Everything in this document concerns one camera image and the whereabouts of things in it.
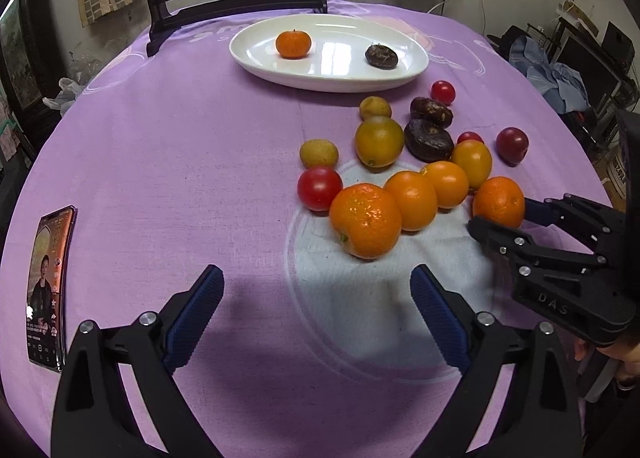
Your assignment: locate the yellow-orange citrus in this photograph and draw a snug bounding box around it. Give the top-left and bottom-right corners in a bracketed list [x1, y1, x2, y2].
[451, 140, 492, 189]

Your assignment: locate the dark red plum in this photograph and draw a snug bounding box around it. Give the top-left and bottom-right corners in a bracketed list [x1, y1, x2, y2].
[496, 127, 529, 166]

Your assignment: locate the red cherry tomato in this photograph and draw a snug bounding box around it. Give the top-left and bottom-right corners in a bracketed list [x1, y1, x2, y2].
[297, 166, 343, 212]
[457, 131, 484, 144]
[431, 80, 457, 106]

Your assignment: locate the dark wrinkled passion fruit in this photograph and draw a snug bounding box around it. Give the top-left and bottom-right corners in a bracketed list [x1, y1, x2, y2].
[404, 119, 454, 163]

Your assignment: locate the large orange mandarin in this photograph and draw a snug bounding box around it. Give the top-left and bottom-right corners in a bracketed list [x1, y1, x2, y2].
[329, 183, 401, 260]

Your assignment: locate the dark oblong passion fruit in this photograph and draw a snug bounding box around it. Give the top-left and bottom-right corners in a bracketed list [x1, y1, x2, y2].
[410, 96, 454, 129]

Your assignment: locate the large yellow-green citrus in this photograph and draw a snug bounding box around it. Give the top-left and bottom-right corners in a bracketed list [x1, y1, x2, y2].
[354, 116, 405, 169]

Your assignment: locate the small yellow-green kumquat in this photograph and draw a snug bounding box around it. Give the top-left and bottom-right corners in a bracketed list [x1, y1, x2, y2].
[299, 139, 340, 169]
[359, 96, 393, 120]

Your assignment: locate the small mandarin orange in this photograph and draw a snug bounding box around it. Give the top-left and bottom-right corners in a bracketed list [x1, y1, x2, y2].
[276, 29, 312, 60]

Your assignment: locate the person's right hand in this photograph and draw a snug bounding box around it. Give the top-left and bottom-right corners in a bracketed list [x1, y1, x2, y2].
[574, 336, 639, 402]

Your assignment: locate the smartphone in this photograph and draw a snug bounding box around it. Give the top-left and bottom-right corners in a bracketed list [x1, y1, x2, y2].
[26, 205, 77, 372]

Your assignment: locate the blue clothes pile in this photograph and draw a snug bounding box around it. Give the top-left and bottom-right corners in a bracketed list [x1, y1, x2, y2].
[508, 36, 590, 115]

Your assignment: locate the purple patterned tablecloth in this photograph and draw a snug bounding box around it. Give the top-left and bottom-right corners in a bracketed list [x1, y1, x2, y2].
[0, 0, 616, 458]

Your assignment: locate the white oval plate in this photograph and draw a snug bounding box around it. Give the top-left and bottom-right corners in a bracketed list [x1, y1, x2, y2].
[229, 14, 430, 93]

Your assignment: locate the white plastic bag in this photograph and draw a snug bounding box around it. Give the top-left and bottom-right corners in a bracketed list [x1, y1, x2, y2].
[42, 77, 84, 116]

